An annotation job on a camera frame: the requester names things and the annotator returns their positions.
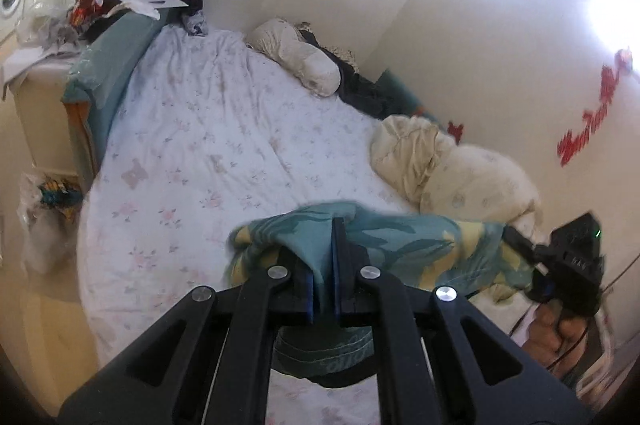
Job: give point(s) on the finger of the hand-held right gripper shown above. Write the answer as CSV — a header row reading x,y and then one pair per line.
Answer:
x,y
520,244

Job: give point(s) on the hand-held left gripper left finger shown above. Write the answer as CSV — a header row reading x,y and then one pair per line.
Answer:
x,y
309,300

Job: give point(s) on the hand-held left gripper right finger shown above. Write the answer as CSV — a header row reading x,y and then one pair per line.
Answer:
x,y
336,272

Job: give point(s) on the teal yellow printed pants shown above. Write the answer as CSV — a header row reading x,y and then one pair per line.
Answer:
x,y
400,245

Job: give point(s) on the person's right hand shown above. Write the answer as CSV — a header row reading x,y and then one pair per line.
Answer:
x,y
550,332

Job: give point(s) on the cream comforter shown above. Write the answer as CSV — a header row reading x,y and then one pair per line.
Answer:
x,y
450,170

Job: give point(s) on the dark clothes pile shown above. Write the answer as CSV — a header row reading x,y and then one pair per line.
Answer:
x,y
362,90

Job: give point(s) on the bed with floral sheet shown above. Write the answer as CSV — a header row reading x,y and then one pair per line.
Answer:
x,y
200,145

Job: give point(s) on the cream pillow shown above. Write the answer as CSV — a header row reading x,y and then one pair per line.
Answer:
x,y
300,57

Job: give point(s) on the clear plastic bag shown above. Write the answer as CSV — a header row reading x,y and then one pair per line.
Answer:
x,y
45,220

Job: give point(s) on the teal padded headboard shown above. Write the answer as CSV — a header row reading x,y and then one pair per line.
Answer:
x,y
102,75

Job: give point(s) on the white bedside cabinet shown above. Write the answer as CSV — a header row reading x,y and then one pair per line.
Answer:
x,y
42,120

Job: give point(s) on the white paper sheet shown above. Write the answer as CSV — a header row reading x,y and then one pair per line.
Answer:
x,y
145,0

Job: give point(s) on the clutter pile of bags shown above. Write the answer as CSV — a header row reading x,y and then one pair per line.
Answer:
x,y
60,22

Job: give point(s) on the small red wall sticker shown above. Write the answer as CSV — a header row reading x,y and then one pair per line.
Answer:
x,y
455,130

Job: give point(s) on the red wall decoration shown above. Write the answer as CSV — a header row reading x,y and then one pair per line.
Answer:
x,y
592,115

